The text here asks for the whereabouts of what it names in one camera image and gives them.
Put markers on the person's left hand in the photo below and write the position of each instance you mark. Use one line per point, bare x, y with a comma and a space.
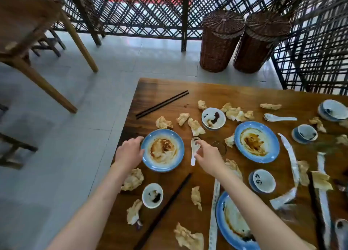
129, 154

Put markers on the person's right hand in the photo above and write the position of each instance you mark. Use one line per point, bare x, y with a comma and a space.
212, 161

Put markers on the used napkins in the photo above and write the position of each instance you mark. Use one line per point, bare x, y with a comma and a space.
132, 179

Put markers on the person's left forearm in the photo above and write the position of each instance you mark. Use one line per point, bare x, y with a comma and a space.
89, 217

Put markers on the person's right forearm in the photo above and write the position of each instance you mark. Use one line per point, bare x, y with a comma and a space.
255, 217

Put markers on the dark wooden table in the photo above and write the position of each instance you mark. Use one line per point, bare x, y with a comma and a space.
217, 95

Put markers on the dark wooden stool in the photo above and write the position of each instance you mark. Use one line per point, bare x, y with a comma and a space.
16, 142
46, 44

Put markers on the brown wicker lidded basket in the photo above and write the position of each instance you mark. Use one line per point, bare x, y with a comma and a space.
221, 46
258, 49

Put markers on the dark wooden lattice screen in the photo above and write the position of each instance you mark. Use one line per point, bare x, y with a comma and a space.
185, 19
320, 40

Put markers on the light wooden table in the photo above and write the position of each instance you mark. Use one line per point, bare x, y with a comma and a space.
24, 19

